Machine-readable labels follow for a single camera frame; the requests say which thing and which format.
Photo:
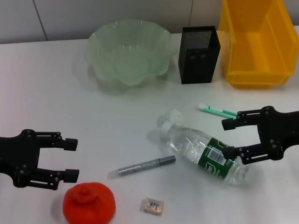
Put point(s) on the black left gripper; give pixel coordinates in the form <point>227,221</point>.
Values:
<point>16,154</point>

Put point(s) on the white paper ball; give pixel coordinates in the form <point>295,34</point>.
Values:
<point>174,116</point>

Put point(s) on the yellow plastic bin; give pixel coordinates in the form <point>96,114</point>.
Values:
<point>254,56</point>

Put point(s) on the beige eraser with barcode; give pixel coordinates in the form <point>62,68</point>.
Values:
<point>153,205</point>

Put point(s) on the silver glitter marker pen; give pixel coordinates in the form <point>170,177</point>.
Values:
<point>140,166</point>

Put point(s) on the green glass fruit bowl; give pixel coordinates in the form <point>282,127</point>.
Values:
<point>128,56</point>

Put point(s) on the clear water bottle green label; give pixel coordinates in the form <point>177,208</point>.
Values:
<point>191,144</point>

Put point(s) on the mint green utility knife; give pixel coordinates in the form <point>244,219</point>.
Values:
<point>210,110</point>

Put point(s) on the black mesh pen holder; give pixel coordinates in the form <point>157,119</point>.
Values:
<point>197,67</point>

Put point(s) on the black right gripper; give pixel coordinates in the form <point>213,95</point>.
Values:
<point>280,130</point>

